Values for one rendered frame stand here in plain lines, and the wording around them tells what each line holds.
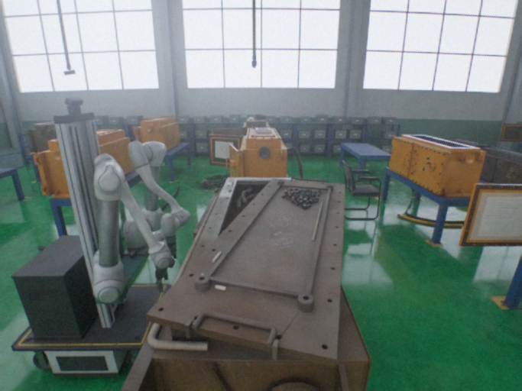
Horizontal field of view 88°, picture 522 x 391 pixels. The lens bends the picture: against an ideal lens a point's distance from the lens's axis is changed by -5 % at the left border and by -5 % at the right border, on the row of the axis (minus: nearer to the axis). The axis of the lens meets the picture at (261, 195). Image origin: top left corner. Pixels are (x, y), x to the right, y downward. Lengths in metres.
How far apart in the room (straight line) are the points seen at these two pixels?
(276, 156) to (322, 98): 6.93
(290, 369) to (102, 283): 1.16
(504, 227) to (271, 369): 2.59
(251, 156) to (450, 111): 9.62
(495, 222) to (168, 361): 2.73
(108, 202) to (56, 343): 1.22
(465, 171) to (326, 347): 4.08
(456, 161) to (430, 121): 7.56
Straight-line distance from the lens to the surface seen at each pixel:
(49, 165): 4.58
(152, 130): 7.07
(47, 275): 2.19
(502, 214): 3.04
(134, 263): 2.29
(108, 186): 1.51
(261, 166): 3.70
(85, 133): 2.13
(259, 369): 0.85
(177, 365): 0.87
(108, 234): 1.65
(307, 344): 0.68
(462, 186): 4.63
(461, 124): 12.63
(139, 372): 0.85
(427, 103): 11.83
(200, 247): 1.07
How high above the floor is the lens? 1.86
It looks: 19 degrees down
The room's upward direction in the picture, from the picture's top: straight up
